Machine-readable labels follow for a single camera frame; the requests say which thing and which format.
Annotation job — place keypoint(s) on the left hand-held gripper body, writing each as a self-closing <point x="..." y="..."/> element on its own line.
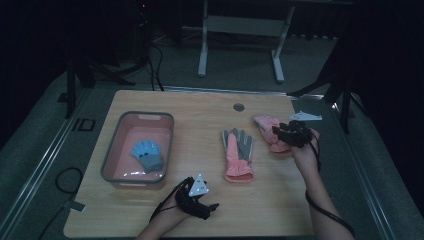
<point x="186" y="201"/>

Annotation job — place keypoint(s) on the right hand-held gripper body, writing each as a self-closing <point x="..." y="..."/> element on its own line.
<point x="298" y="135"/>

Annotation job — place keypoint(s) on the pink winter glove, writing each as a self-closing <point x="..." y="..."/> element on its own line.
<point x="236" y="166"/>
<point x="266" y="125"/>

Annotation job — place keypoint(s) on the blue knitted glove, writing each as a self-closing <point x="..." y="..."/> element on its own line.
<point x="148" y="160"/>

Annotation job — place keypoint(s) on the pink plastic basin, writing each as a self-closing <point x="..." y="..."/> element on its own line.
<point x="133" y="126"/>

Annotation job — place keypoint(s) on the person's left hand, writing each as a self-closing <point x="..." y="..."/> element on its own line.
<point x="173" y="213"/>

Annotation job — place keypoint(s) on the person's right hand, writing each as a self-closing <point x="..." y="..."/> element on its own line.
<point x="306" y="158"/>

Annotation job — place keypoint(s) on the round grey table grommet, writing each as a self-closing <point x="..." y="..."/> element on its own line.
<point x="238" y="107"/>

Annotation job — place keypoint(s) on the black tripod stand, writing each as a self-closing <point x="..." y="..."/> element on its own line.
<point x="340" y="86"/>
<point x="70" y="86"/>

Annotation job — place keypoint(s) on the grey tape strip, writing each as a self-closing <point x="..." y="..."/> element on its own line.
<point x="75" y="206"/>

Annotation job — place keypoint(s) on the metal floor rail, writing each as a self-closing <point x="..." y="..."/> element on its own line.
<point x="363" y="173"/>
<point x="216" y="89"/>
<point x="40" y="166"/>

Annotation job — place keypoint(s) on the white desk frame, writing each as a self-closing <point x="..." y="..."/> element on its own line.
<point x="246" y="26"/>

